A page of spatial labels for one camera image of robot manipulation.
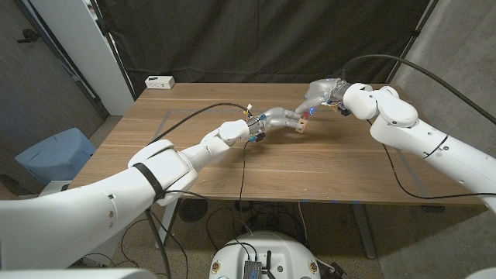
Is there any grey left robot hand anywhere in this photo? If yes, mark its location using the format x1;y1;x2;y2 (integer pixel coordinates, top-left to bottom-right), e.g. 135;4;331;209
246;107;301;137

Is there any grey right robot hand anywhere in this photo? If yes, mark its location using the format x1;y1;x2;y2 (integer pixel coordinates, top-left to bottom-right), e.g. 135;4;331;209
294;77;346;116

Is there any black backdrop curtain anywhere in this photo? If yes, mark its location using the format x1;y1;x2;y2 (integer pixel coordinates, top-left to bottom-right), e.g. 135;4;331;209
95;0;441;96

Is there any white power strip box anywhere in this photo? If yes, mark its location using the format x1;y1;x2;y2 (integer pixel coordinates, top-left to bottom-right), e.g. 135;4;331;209
144;75;176;91

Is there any round black floor fan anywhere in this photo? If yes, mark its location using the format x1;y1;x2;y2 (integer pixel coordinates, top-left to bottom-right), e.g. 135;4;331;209
178;198;208;223

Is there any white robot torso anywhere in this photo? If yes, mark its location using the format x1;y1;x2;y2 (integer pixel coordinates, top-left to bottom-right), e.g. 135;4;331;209
208;231;322;279

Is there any grey table leg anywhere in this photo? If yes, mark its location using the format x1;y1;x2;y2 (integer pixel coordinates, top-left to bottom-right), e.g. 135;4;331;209
350;203;377;260

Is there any grey device on torso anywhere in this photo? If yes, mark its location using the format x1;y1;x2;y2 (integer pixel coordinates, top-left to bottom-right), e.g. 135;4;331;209
243;260;264;279

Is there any white table leg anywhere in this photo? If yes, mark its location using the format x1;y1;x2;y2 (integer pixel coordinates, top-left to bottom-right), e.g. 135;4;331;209
154;198;180;250

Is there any white cabinet panel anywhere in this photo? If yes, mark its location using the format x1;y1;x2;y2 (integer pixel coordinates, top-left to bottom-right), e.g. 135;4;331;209
29;0;136;116

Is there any blue plastic bin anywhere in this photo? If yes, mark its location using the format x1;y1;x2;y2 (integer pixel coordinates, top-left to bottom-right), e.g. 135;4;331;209
14;127;97;186

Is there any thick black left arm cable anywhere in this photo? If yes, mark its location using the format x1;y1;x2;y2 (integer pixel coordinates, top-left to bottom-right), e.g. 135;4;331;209
143;102;252;279

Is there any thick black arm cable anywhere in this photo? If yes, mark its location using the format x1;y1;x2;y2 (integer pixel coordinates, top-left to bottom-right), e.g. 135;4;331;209
340;53;496;126
143;102;252;279

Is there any thin black left wrist wire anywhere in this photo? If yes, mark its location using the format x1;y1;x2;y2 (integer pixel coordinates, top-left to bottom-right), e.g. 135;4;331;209
164;139;255;236

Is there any thin black wrist wire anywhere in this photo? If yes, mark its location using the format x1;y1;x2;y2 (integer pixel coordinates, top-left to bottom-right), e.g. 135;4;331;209
164;139;255;236
366;119;496;201

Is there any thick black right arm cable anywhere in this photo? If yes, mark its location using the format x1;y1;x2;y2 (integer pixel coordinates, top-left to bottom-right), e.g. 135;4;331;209
340;53;496;126

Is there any black floor cable tangle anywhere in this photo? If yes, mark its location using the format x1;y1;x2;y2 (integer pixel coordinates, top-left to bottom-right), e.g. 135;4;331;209
205;199;311;249

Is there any thin black right wrist wire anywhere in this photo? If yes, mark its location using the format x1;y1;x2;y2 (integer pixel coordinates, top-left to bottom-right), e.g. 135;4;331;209
366;119;496;201

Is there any black door handle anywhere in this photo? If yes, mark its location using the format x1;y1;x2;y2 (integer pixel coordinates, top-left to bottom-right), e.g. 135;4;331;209
16;29;41;43

